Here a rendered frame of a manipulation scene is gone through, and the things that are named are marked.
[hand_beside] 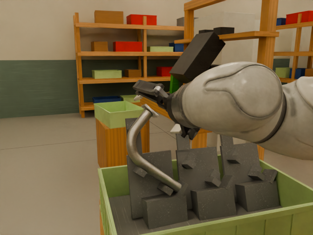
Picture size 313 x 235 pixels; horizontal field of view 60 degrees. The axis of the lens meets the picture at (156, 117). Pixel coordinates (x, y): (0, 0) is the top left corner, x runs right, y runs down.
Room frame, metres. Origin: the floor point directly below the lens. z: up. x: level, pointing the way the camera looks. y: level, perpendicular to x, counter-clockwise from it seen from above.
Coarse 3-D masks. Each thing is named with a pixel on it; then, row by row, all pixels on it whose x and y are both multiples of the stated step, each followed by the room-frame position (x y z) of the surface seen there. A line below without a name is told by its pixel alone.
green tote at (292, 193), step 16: (176, 160) 0.98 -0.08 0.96; (112, 176) 0.91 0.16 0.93; (176, 176) 0.98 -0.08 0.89; (288, 176) 0.84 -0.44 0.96; (112, 192) 0.91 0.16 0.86; (128, 192) 0.93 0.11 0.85; (288, 192) 0.83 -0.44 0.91; (304, 192) 0.77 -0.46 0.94; (288, 208) 0.65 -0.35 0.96; (304, 208) 0.66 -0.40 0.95; (112, 224) 0.58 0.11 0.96; (208, 224) 0.58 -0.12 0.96; (224, 224) 0.59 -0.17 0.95; (240, 224) 0.60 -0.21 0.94; (256, 224) 0.62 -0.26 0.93; (272, 224) 0.63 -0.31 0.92; (288, 224) 0.65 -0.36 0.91; (304, 224) 0.66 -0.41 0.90
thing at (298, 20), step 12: (300, 12) 6.01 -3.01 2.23; (312, 12) 5.85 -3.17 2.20; (276, 24) 6.64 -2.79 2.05; (288, 24) 6.26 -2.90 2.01; (300, 24) 5.90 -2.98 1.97; (312, 24) 5.64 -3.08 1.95; (300, 36) 5.99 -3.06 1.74; (312, 36) 6.15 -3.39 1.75; (312, 48) 6.13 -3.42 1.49; (312, 60) 6.14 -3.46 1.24; (276, 72) 6.50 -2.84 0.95; (288, 72) 6.28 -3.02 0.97; (300, 72) 5.85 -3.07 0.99; (312, 72) 5.64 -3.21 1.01
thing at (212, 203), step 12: (180, 144) 0.89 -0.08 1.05; (180, 156) 0.88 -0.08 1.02; (204, 156) 0.90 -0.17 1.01; (216, 156) 0.91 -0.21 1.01; (180, 168) 0.86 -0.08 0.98; (204, 168) 0.88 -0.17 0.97; (216, 168) 0.89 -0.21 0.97; (180, 180) 0.85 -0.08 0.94; (192, 180) 0.86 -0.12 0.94; (204, 180) 0.86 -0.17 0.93; (192, 192) 0.82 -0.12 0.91; (204, 192) 0.80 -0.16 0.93; (216, 192) 0.80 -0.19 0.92; (228, 192) 0.81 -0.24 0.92; (192, 204) 0.82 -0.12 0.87; (204, 204) 0.78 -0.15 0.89; (216, 204) 0.79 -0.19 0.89; (228, 204) 0.80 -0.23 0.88; (204, 216) 0.77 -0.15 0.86; (216, 216) 0.77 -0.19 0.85
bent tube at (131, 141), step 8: (144, 104) 0.82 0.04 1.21; (144, 112) 0.82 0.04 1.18; (152, 112) 0.81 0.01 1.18; (136, 120) 0.81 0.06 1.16; (144, 120) 0.81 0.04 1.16; (136, 128) 0.79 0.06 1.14; (128, 136) 0.78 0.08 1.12; (136, 136) 0.79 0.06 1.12; (128, 144) 0.77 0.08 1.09; (128, 152) 0.77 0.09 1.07; (136, 152) 0.77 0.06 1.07; (136, 160) 0.77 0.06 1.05; (144, 160) 0.78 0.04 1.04; (144, 168) 0.77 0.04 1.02; (152, 168) 0.77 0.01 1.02; (160, 176) 0.77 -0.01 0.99; (168, 176) 0.79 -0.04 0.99; (168, 184) 0.78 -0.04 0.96; (176, 184) 0.78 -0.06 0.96
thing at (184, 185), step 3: (177, 180) 0.84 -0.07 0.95; (180, 183) 0.81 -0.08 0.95; (183, 183) 0.79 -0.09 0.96; (183, 186) 0.78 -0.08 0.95; (186, 186) 0.78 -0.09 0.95; (180, 189) 0.78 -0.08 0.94; (183, 189) 0.78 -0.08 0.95; (174, 192) 0.80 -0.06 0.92; (177, 192) 0.78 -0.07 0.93; (180, 192) 0.77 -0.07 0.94; (183, 192) 0.77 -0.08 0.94; (177, 195) 0.77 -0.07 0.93; (180, 195) 0.77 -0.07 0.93
